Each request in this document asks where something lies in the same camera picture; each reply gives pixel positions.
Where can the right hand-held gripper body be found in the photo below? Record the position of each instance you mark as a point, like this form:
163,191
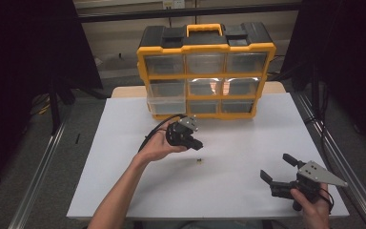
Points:
317,176

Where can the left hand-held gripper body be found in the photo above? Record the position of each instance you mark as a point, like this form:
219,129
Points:
178,133

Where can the small yellow block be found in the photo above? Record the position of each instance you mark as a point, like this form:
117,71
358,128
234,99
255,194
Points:
199,161

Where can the clear plastic organizer drawer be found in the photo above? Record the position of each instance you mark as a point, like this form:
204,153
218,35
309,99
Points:
166,106

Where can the yellow black drawer organizer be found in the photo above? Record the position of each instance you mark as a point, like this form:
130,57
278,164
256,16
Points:
205,48

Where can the person's left hand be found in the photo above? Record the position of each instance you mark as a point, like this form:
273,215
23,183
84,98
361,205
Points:
154,148

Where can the person's right hand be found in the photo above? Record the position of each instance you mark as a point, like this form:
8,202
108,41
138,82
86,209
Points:
314,214

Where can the grid of clear drawers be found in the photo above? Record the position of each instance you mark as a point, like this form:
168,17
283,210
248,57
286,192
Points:
205,63

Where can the small black floor item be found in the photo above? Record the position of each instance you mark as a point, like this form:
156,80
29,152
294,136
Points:
77,138

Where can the black curtain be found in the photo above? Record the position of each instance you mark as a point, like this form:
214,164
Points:
346,63
19,63

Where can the black horizontal bar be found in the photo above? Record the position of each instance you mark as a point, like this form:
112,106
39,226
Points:
171,14

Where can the black metal stand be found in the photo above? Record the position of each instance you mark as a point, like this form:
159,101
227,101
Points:
54,108

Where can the aluminium floor rail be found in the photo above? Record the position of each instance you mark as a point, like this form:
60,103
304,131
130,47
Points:
346,159
38,178

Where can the white wall socket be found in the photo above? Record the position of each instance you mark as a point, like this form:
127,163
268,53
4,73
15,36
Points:
174,4

